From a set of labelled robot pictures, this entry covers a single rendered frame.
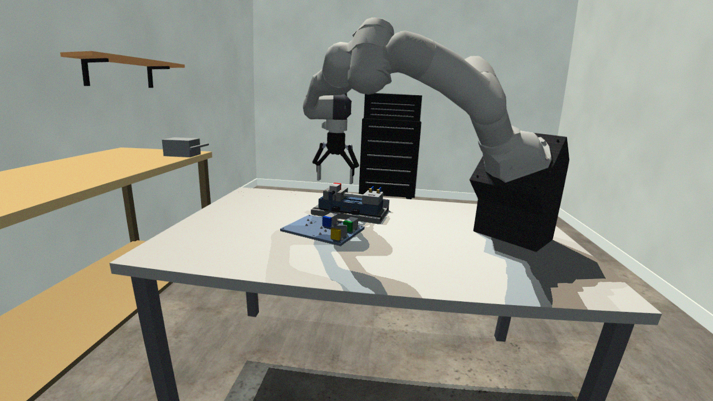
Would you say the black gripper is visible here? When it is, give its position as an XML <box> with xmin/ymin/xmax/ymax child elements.
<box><xmin>312</xmin><ymin>133</ymin><xmax>359</xmax><ymax>184</ymax></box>

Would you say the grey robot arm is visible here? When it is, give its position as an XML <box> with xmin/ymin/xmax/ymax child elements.
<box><xmin>303</xmin><ymin>17</ymin><xmax>552</xmax><ymax>183</ymax></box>

